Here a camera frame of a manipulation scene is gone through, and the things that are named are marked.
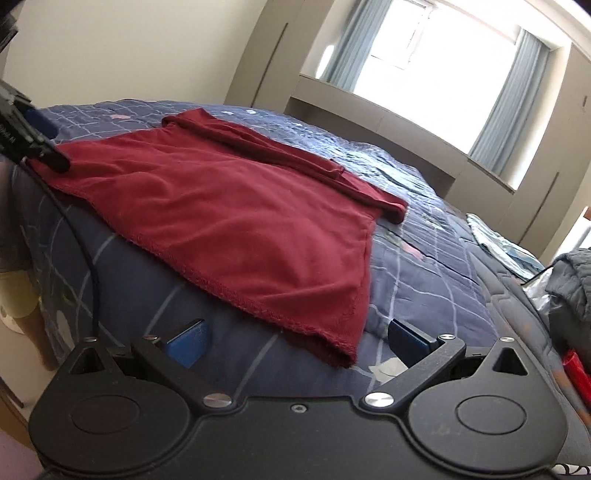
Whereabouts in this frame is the grey quilted mattress pad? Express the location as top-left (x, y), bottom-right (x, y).
top-left (443, 198), bottom-right (591, 462)

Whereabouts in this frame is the beige wardrobe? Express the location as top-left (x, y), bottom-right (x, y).
top-left (501, 41), bottom-right (591, 259)
top-left (224, 0), bottom-right (365, 114)

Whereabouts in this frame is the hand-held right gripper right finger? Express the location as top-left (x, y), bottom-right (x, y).
top-left (360, 318), bottom-right (529, 411)

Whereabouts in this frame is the blue-grey curtain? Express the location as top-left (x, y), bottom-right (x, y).
top-left (318, 0), bottom-right (393, 93)
top-left (468, 28), bottom-right (551, 177)

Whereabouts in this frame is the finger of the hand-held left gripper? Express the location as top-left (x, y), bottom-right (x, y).
top-left (25, 107), bottom-right (59, 145)
top-left (23, 137), bottom-right (73, 175)

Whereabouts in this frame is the light blue cloth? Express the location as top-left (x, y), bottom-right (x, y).
top-left (465, 212), bottom-right (546, 282)

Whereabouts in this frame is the window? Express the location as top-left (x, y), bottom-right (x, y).
top-left (353, 0), bottom-right (522, 158)

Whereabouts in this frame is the red knit sweater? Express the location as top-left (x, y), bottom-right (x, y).
top-left (39, 107), bottom-right (409, 369)

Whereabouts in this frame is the beige window cabinet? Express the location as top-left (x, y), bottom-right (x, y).
top-left (283, 73), bottom-right (517, 215)

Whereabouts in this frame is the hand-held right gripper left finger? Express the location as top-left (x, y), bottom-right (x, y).
top-left (69, 318), bottom-right (236, 414)

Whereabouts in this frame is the red packet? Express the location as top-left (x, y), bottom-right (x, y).
top-left (562, 349), bottom-right (591, 409)

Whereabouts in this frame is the grey padded jacket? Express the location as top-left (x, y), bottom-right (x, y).
top-left (545, 248), bottom-right (591, 365)

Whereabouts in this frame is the silver foil bag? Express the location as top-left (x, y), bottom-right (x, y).
top-left (524, 265), bottom-right (555, 319)

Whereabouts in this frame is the blue checked quilt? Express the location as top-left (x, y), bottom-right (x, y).
top-left (9, 99), bottom-right (513, 402)

